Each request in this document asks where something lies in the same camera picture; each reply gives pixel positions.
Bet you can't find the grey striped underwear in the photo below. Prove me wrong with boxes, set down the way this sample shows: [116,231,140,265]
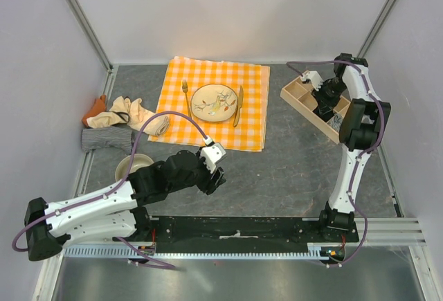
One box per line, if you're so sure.
[327,113,343,133]

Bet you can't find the beige ceramic bowl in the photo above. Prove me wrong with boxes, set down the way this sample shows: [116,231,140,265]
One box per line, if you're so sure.
[114,154,154,181]

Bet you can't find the black cream garment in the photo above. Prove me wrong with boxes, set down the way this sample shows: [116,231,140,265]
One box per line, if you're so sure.
[314,102,334,122]

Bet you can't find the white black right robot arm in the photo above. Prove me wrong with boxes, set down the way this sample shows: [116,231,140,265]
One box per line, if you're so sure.
[311,53,391,241]

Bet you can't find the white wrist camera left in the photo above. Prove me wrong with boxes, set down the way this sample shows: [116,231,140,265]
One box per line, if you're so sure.
[200,143,226,174]

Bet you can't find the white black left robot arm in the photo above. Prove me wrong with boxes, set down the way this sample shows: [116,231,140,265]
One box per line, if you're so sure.
[24,144,226,262]

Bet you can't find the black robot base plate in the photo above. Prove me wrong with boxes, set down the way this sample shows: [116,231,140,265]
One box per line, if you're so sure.
[131,216,359,255]

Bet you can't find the bird pattern ceramic plate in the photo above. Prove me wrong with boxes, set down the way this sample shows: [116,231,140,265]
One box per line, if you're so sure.
[190,84,237,122]

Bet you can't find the grey aluminium frame post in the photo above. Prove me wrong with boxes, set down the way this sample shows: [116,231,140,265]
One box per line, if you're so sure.
[356,0,398,58]

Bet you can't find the left aluminium frame post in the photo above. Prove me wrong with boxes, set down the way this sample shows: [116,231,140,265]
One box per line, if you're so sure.
[66,0,114,73]

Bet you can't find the gold fork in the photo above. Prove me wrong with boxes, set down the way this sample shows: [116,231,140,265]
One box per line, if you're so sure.
[181,80,192,118]

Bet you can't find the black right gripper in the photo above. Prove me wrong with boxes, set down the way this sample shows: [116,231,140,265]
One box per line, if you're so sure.
[311,77,347,116]

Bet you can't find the cream cloth garment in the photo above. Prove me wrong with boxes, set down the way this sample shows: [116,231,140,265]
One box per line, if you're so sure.
[85,96,170,137]

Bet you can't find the orange cloth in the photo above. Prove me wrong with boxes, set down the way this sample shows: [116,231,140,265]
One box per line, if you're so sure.
[82,95,107,127]

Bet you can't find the white cable duct strip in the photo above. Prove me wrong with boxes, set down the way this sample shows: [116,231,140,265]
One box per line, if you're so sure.
[63,244,329,260]

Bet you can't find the wooden compartment tray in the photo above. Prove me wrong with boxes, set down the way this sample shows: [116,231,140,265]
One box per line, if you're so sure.
[280,75,350,144]

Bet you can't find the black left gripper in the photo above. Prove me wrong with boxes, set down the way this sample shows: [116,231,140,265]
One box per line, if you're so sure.
[169,146,226,195]

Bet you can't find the grey striped garment pile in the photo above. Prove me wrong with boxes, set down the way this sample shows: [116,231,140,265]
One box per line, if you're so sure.
[81,127,134,154]

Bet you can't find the gold table knife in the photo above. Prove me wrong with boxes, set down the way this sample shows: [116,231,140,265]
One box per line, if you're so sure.
[233,86,244,127]

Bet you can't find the orange checkered tablecloth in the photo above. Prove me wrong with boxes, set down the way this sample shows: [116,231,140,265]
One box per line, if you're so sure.
[156,56,270,152]

